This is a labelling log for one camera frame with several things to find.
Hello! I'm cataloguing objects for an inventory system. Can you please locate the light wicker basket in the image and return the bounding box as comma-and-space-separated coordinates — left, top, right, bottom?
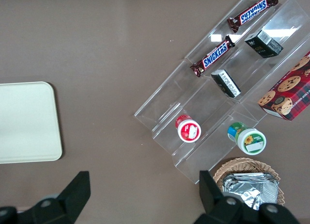
213, 157, 287, 208

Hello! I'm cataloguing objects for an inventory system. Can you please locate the cream plastic tray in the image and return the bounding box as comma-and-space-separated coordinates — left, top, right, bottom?
0, 81, 63, 165

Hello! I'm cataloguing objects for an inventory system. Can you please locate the clear acrylic stepped stand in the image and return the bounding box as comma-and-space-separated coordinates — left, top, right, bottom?
133, 0, 310, 185

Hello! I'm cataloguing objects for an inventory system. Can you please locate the small dark green box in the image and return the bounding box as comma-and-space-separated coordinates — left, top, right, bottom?
244, 29, 284, 59
210, 69, 242, 99

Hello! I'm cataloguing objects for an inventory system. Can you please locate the green lidded jar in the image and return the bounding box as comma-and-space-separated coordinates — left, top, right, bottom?
227, 122, 267, 156

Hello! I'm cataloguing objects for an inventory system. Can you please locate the red plaid cookie box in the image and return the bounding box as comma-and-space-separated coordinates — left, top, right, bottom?
257, 51, 310, 122

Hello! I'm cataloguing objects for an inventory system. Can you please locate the red lidded jar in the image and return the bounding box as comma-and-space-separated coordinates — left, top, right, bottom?
174, 114, 202, 144

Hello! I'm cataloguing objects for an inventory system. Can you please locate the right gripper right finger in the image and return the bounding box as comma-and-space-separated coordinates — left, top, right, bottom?
195, 170, 300, 224

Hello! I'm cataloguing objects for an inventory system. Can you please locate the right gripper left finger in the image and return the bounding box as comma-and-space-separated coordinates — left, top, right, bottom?
0, 170, 92, 224

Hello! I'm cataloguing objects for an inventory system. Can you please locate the aluminium foil tray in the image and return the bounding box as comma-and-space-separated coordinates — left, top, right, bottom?
221, 171, 281, 211

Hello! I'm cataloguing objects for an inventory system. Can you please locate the Snickers chocolate bar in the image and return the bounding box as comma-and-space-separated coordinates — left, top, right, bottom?
226, 0, 279, 34
189, 35, 236, 78

